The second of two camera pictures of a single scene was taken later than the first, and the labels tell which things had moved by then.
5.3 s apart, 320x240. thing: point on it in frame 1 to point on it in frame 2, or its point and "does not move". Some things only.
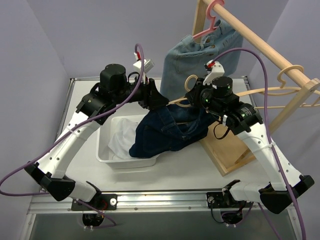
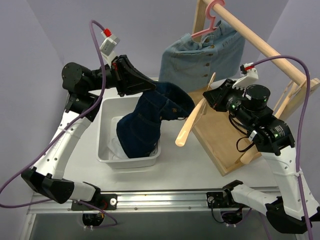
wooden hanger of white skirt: x=278 y=91 to x=286 y=109
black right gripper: x=193 y=93 to x=217 y=96
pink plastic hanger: x=208 y=13 does not move
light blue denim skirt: x=188 y=56 does not move
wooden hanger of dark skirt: x=187 y=79 to x=200 y=110
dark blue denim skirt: x=161 y=129 to x=138 y=131
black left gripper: x=151 y=92 to x=119 y=75
